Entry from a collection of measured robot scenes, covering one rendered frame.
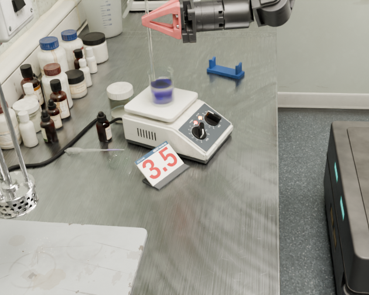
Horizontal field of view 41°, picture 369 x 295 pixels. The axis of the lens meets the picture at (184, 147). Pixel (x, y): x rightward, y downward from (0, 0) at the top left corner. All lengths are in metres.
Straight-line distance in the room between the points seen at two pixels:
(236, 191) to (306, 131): 1.59
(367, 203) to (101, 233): 0.90
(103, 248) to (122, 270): 0.06
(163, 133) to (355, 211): 0.71
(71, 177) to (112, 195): 0.11
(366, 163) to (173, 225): 0.96
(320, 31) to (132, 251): 1.88
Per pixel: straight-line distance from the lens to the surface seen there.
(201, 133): 0.98
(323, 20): 2.50
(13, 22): 0.57
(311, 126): 2.53
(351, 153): 1.74
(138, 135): 1.04
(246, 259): 0.81
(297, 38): 2.52
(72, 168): 1.04
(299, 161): 2.29
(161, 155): 0.98
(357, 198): 1.56
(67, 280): 0.80
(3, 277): 0.84
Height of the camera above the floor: 1.35
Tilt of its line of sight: 35 degrees down
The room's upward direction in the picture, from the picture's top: 4 degrees counter-clockwise
